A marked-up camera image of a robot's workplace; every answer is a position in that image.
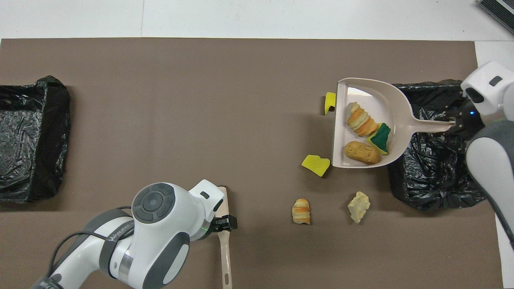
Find dark ribbed device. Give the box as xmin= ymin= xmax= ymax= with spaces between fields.
xmin=478 ymin=0 xmax=514 ymax=35

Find brown bun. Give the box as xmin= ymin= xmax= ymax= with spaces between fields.
xmin=345 ymin=140 xmax=382 ymax=165

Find beige plastic dustpan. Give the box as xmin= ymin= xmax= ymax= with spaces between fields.
xmin=332 ymin=77 xmax=458 ymax=169

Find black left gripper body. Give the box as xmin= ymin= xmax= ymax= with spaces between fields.
xmin=208 ymin=217 xmax=226 ymax=235

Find pale bread chunk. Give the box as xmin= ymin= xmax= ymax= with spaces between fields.
xmin=348 ymin=191 xmax=370 ymax=224

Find beige hand brush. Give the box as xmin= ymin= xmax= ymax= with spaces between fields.
xmin=217 ymin=186 xmax=233 ymax=289

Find striped bread slice stack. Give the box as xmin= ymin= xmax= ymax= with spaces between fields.
xmin=347 ymin=102 xmax=380 ymax=137

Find notched yellow sponge piece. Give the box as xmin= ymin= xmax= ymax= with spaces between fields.
xmin=324 ymin=92 xmax=337 ymax=116

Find brown table mat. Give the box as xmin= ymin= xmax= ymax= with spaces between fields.
xmin=0 ymin=38 xmax=504 ymax=289

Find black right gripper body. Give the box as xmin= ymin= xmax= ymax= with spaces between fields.
xmin=458 ymin=102 xmax=484 ymax=139

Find small striped croissant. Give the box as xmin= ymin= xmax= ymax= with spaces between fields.
xmin=292 ymin=199 xmax=311 ymax=224

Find green and yellow sponge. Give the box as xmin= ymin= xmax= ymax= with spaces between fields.
xmin=366 ymin=123 xmax=391 ymax=155

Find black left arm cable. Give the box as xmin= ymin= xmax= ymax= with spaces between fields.
xmin=47 ymin=207 xmax=135 ymax=277

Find bin with black bag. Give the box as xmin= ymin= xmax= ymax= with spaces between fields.
xmin=0 ymin=75 xmax=71 ymax=203
xmin=388 ymin=79 xmax=487 ymax=212

